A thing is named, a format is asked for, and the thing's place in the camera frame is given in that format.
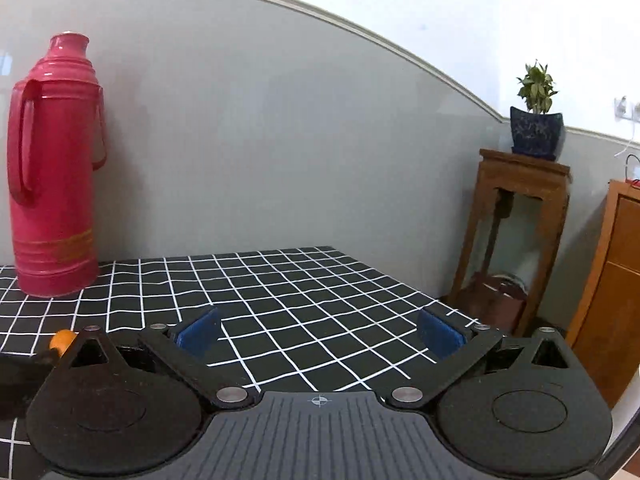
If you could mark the black white grid tablecloth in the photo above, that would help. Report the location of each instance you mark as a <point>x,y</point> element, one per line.
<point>321,336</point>

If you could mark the medium orange front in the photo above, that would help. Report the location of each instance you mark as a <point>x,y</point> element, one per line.
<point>61,341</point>

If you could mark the red thermos flask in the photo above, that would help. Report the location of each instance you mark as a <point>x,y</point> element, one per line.
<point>56,140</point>

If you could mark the brown pot under stand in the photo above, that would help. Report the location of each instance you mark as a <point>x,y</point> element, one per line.
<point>495,299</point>

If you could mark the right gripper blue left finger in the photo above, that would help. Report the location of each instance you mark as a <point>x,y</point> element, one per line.
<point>180,350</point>

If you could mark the white wall socket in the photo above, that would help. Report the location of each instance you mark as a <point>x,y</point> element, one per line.
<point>624,111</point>

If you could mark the wooden cabinet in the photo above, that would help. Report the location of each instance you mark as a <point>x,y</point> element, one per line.
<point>604,333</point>

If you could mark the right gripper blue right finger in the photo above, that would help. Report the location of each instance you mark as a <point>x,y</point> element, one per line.
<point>459,349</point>

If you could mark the potted green plant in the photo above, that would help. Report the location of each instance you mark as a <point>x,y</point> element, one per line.
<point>536,132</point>

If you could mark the wooden plant stand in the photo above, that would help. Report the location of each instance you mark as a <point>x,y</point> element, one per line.
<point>523,201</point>

